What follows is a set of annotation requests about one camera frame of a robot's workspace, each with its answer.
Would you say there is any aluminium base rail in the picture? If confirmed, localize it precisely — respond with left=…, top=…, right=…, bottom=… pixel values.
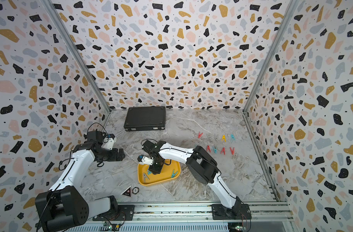
left=71, top=201, right=297, bottom=232

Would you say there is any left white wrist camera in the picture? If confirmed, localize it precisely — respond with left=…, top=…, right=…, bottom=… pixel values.
left=102, top=134, right=117, bottom=150

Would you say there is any left frame aluminium post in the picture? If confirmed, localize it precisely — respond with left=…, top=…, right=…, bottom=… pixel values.
left=41, top=0, right=111, bottom=114

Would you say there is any frame aluminium post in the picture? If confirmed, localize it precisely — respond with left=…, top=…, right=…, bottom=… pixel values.
left=243, top=0, right=299, bottom=114
left=41, top=0, right=111, bottom=114

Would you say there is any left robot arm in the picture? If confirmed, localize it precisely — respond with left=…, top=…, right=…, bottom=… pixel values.
left=35, top=130, right=125, bottom=232

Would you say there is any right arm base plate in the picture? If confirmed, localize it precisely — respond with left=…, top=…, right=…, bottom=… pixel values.
left=211, top=204, right=252, bottom=220

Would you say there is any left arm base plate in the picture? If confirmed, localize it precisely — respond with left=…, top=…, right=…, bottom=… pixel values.
left=98, top=205, right=135, bottom=221

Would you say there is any right frame aluminium post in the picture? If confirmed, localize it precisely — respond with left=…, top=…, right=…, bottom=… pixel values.
left=243, top=0, right=299, bottom=114

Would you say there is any yellow plastic storage tray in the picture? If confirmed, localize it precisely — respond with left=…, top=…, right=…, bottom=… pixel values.
left=137, top=159, right=181, bottom=187

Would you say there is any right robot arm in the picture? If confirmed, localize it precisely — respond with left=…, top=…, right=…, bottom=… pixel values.
left=138, top=140, right=251, bottom=219

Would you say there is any black hard case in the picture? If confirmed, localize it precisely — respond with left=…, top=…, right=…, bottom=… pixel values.
left=124, top=106, right=166, bottom=131

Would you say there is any black triangle marker sticker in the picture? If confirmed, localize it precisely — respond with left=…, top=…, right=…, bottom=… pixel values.
left=121, top=186, right=133, bottom=198

